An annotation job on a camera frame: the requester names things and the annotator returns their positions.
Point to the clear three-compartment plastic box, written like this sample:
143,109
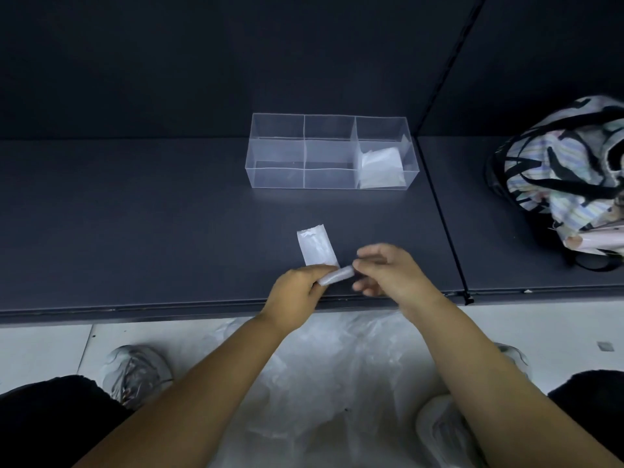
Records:
283,155

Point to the person's right forearm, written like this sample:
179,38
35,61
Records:
507,385

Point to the person's left grey shoe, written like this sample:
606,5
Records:
139,375

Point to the person's right grey shoe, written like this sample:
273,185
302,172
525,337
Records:
443,433

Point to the person's left forearm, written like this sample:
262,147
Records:
185,399

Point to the person's left hand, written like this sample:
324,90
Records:
292,297

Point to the person's right hand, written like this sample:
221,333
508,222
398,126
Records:
400,277

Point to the pile of plastic bags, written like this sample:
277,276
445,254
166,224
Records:
331,385

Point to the person's grey shoe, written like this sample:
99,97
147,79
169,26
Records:
139,375
443,433

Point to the pink white folder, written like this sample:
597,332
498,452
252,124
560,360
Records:
599,238

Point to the black trousers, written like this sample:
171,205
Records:
49,419

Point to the black white striped tote bag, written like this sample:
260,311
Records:
551,165

